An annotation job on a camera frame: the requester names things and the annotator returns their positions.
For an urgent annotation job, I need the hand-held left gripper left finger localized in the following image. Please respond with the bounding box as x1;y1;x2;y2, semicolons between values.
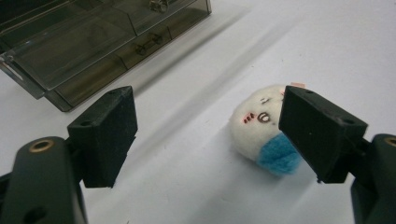
0;85;139;224

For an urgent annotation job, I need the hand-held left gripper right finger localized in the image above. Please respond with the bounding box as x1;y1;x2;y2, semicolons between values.
278;85;396;224

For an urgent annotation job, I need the white and blue plush toy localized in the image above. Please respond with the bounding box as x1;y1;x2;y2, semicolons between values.
228;81;306;177

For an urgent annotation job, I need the smoky transparent drawer organizer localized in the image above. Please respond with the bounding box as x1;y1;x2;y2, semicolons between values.
0;0;213;113

